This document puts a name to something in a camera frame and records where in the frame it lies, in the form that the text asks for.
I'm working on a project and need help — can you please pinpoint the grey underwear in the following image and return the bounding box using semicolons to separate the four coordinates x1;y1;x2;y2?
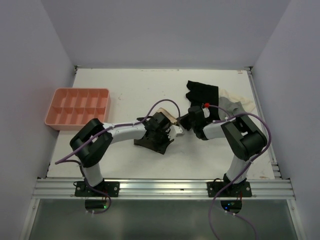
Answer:
218;96;254;120

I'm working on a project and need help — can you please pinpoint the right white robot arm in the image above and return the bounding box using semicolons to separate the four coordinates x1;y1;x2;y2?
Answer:
179;103;271;197

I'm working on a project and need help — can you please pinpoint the aluminium mounting rail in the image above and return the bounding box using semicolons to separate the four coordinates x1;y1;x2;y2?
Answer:
32;177;295;200

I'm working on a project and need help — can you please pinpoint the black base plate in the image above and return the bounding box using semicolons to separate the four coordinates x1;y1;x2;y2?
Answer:
206;178;253;198
73;181;120;198

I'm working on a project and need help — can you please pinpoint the olive underwear beige waistband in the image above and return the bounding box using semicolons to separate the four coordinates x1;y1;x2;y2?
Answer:
133;107;183;155

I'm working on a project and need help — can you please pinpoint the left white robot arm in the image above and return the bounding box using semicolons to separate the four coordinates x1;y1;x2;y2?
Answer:
70;112;178;197

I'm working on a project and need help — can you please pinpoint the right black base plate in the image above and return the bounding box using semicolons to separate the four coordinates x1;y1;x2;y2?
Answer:
206;178;253;198

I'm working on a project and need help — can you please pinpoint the black underwear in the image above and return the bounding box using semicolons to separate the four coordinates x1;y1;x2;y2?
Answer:
185;80;219;107

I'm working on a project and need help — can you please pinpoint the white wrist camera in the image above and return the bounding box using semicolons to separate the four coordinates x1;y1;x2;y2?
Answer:
201;103;210;123
168;125;185;140

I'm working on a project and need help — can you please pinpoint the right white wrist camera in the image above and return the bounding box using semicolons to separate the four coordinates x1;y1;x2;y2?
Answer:
201;103;210;123

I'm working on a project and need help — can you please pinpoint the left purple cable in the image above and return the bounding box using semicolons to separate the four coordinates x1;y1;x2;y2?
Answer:
54;98;181;215

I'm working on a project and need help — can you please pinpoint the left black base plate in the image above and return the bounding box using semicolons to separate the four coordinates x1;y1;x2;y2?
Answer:
73;181;120;198

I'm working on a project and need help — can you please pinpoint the pink compartment tray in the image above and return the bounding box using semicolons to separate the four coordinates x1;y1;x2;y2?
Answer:
44;87;111;131

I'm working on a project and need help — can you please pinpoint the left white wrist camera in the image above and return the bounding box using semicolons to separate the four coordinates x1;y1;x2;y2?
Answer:
168;125;185;140

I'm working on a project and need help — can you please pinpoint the cream underwear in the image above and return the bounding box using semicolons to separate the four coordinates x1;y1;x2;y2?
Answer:
218;88;256;113

